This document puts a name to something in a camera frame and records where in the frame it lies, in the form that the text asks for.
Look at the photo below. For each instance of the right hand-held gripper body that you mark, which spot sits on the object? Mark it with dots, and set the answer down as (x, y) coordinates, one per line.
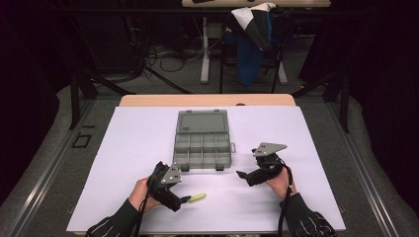
(268, 168)

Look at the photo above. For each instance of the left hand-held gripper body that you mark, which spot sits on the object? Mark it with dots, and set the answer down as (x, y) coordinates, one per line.
(163, 184)

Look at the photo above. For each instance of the yellow-green plastic clip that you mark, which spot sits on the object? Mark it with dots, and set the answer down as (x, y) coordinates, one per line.
(197, 197)

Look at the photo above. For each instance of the grey transparent compartment box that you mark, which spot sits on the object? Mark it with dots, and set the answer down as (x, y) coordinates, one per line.
(201, 148)

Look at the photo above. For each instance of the person's right hand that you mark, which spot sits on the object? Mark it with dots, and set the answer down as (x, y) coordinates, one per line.
(280, 184)

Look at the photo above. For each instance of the person's left hand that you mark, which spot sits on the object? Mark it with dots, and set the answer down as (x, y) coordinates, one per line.
(140, 194)

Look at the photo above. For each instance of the white table cover board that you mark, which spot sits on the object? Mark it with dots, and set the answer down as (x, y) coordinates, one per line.
(131, 148)

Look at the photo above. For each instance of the wooden table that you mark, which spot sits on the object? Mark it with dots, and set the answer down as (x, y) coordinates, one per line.
(207, 99)

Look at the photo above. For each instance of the black metal stand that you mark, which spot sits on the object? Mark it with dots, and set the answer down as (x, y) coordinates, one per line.
(75, 98)
(344, 105)

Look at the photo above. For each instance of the black chair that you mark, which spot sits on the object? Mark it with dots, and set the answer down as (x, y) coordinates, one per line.
(283, 39)

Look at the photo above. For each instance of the background desk with white legs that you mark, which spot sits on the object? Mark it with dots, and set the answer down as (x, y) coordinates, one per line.
(205, 49)

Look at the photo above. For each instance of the blue black white jacket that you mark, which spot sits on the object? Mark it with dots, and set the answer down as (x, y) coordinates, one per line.
(253, 36)

